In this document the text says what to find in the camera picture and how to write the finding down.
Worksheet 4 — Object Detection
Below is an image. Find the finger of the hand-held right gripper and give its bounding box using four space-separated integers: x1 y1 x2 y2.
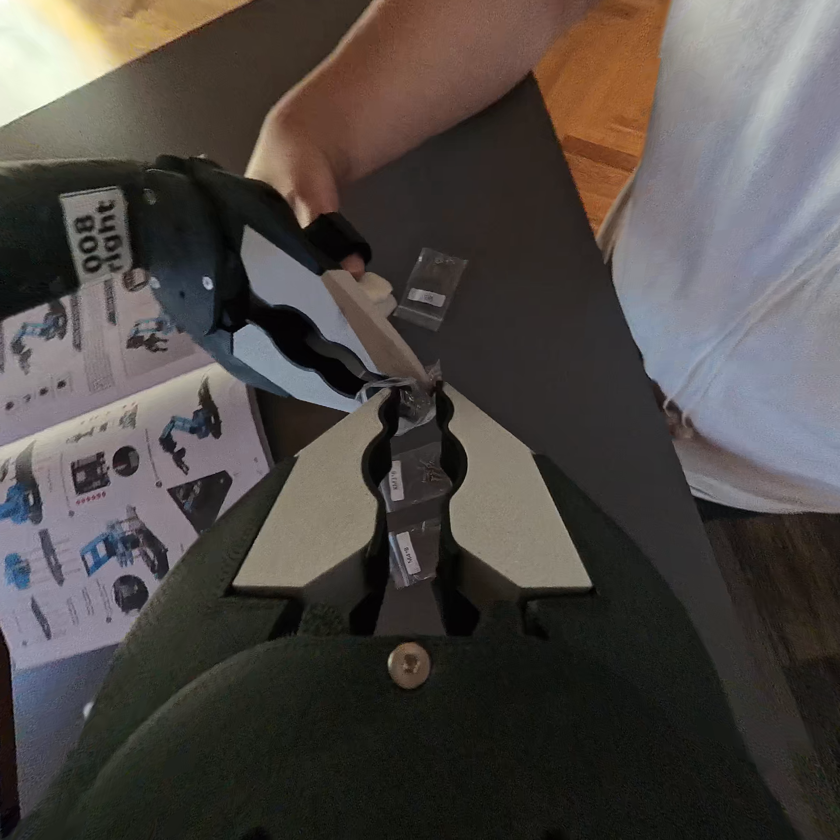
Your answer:
226 325 368 413
238 223 431 385

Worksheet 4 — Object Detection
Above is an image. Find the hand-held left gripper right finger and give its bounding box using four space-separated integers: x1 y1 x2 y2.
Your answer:
436 384 595 636

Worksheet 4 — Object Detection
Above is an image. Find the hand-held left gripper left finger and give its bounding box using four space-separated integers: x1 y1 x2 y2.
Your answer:
233 387 399 635

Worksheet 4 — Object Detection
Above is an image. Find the instruction manual booklet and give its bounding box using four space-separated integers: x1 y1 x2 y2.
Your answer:
0 289 273 670

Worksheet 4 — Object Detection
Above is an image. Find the clear labelled screw bag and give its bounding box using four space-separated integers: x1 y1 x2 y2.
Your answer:
357 357 444 437
387 518 442 589
379 443 460 513
394 248 468 322

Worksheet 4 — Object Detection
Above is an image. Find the dark desk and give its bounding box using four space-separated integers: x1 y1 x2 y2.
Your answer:
0 0 818 840

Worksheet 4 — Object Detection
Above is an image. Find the person's right hand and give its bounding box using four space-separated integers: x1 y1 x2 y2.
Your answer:
246 98 368 280

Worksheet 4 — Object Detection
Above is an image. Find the person's white shirt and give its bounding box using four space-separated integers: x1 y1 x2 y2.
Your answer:
594 0 840 516

